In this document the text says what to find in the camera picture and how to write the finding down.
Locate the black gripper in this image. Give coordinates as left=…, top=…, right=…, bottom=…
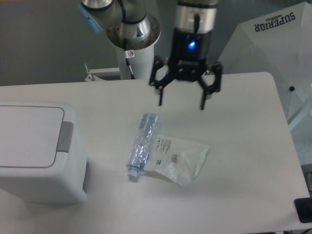
left=149, top=29, right=223, bottom=111

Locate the white push-lid trash can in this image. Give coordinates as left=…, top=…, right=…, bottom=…
left=0, top=101, right=90, bottom=204

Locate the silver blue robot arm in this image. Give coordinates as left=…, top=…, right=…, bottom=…
left=78, top=0, right=222, bottom=109

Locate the white superior umbrella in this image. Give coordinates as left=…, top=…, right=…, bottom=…
left=219, top=2, right=312, bottom=165

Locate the white plastic packaging bag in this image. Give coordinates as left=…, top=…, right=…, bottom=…
left=144, top=134, right=210, bottom=187

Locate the crushed clear plastic bottle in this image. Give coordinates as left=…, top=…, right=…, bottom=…
left=126, top=113, right=160, bottom=178

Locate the black device at edge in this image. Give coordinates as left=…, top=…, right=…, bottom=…
left=294, top=197, right=312, bottom=223

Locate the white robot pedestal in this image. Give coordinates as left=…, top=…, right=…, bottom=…
left=114, top=39, right=158, bottom=80

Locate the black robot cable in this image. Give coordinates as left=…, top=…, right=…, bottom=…
left=123, top=38, right=136, bottom=80

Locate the white metal base frame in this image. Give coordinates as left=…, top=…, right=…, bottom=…
left=84, top=63, right=121, bottom=82

